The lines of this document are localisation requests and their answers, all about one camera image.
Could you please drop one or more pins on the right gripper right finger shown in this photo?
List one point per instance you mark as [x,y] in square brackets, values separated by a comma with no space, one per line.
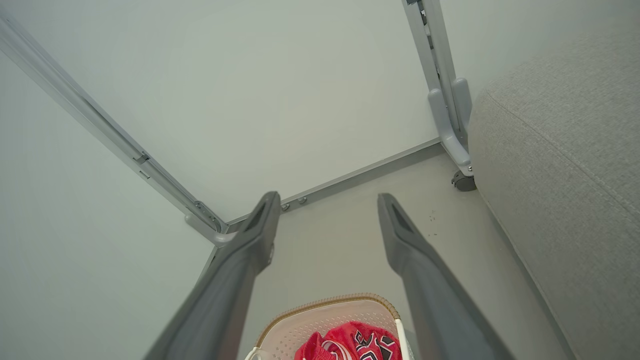
[430,300]

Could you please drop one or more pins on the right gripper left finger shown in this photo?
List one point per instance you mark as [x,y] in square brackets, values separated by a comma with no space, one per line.
[235,280]

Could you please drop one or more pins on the red jersey with black letters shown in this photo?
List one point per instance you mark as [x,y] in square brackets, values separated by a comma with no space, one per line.
[370,345]

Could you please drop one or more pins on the grey fabric sofa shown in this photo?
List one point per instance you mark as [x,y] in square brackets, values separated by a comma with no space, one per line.
[575,200]

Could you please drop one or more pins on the beige perforated laundry basket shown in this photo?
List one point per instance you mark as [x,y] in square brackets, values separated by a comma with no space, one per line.
[300,330]

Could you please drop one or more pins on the black caster wheel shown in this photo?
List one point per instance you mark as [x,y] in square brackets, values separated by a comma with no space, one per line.
[464,182]

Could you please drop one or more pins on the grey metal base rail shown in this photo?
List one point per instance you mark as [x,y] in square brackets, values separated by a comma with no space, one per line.
[350,177]

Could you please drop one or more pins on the grey frame post with foot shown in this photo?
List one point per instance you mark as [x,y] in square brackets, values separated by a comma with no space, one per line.
[442,60]

